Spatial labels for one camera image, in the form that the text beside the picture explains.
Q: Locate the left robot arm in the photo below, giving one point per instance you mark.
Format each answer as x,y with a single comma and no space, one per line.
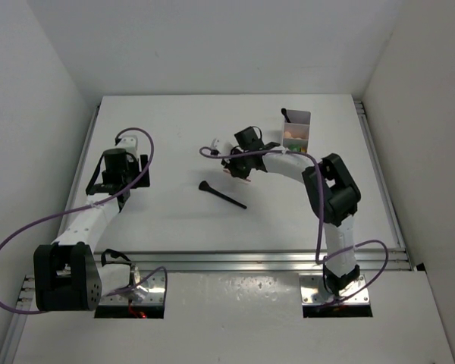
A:
67,277

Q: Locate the white divided organizer box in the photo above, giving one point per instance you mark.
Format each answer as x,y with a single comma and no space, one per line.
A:
296,129

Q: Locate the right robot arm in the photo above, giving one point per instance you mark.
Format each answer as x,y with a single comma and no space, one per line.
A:
332,192

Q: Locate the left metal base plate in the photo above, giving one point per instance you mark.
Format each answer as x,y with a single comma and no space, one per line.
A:
151,290

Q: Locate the aluminium rail frame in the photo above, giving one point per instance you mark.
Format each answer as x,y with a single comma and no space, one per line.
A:
338,114

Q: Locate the metal base plate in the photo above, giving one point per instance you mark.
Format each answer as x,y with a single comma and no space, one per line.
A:
151,290
313,292

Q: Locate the large black makeup brush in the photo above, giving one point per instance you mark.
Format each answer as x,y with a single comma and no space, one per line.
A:
204,186

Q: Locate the green tube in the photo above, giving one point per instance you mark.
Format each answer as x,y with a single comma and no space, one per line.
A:
295,147

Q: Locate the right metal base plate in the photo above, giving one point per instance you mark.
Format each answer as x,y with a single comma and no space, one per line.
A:
313,292

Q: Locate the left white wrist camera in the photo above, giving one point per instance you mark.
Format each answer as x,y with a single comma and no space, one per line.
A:
129,143

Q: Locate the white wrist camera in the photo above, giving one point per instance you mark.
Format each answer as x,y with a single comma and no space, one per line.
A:
220,147
129,143

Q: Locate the black brush pink handle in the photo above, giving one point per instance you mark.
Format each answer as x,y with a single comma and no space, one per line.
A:
286,116

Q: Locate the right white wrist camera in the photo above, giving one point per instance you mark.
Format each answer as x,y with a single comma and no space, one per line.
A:
220,147

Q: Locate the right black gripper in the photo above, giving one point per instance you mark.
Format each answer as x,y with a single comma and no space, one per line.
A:
230,162

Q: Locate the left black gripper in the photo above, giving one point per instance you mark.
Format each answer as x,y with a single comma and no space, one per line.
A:
134,164

